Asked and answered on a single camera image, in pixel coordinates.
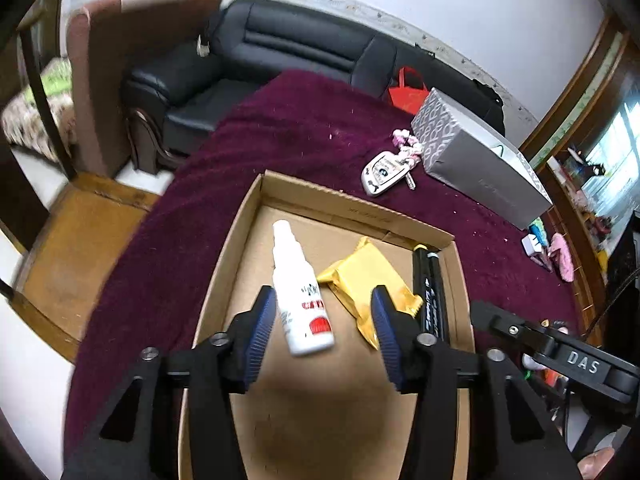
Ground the black leather sofa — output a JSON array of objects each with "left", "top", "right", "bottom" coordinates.
[{"left": 122, "top": 0, "right": 506, "bottom": 156}]

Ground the window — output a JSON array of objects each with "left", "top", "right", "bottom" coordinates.
[{"left": 585, "top": 105, "right": 640, "bottom": 201}]

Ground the wooden cabinet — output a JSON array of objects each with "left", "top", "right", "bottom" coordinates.
[{"left": 520, "top": 10, "right": 640, "bottom": 311}]

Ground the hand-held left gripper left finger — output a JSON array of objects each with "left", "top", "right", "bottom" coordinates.
[{"left": 60, "top": 285, "right": 278, "bottom": 480}]

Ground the black marker grey cap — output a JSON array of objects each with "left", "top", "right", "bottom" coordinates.
[{"left": 425, "top": 250, "right": 447, "bottom": 341}]

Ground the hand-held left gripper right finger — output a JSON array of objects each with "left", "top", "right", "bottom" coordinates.
[{"left": 370, "top": 285, "right": 586, "bottom": 480}]

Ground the wooden side table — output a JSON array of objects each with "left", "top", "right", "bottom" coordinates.
[{"left": 12, "top": 170, "right": 161, "bottom": 361}]

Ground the black marker yellow cap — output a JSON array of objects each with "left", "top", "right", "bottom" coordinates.
[{"left": 412, "top": 244, "right": 432, "bottom": 333}]

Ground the shallow cardboard box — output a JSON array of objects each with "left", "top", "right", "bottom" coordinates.
[{"left": 177, "top": 170, "right": 476, "bottom": 480}]

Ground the white spray bottle red label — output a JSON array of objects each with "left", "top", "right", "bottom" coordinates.
[{"left": 272, "top": 220, "right": 335, "bottom": 357}]

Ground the white car key fob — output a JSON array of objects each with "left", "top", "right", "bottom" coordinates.
[{"left": 361, "top": 150, "right": 408, "bottom": 197}]

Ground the red bag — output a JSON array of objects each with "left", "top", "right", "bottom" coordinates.
[{"left": 389, "top": 66, "right": 431, "bottom": 115}]

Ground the floral cushion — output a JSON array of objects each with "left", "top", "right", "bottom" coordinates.
[{"left": 2, "top": 57, "right": 76, "bottom": 161}]

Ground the maroon table cloth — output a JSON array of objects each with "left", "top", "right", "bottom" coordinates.
[{"left": 62, "top": 69, "right": 596, "bottom": 480}]

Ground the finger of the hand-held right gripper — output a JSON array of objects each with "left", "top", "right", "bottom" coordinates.
[{"left": 469, "top": 300, "right": 564, "bottom": 367}]

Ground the pink brown armchair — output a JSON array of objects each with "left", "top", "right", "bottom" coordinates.
[{"left": 67, "top": 0, "right": 223, "bottom": 176}]

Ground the pink keychain cord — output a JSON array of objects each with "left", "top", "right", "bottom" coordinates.
[{"left": 392, "top": 129, "right": 426, "bottom": 168}]

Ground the pink towel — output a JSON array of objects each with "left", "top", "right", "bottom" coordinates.
[{"left": 547, "top": 232, "right": 576, "bottom": 282}]

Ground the yellow snack packet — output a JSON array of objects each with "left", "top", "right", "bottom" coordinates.
[{"left": 316, "top": 236, "right": 423, "bottom": 351}]

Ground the grey patterned box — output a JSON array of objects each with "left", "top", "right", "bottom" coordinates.
[{"left": 411, "top": 87, "right": 553, "bottom": 230}]

